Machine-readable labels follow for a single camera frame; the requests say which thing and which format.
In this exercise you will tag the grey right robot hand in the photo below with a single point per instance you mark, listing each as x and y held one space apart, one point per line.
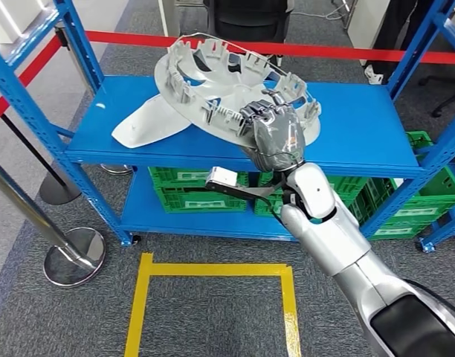
279 138

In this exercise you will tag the grey plastic wheel hubcap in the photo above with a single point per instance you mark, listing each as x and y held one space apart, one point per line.
197 93

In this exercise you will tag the blue metal shelf rack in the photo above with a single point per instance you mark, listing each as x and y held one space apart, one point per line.
361 128
427 245

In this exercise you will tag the white plastic cover part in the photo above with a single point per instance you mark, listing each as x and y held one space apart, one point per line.
149 125

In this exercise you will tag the black office chair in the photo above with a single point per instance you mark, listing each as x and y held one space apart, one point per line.
249 19
446 98

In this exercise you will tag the white desk panel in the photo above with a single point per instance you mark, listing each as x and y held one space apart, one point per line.
169 17
365 22

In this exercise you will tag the person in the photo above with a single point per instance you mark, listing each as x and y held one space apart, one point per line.
395 29

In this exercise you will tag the dark base stanchion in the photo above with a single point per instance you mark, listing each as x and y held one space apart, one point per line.
60 192

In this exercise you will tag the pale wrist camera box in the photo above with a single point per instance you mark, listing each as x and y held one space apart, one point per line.
221 178

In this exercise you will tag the grey belt stanchion post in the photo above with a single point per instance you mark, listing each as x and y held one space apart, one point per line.
79 64

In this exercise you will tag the chrome stanchion post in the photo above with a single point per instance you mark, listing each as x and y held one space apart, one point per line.
79 256

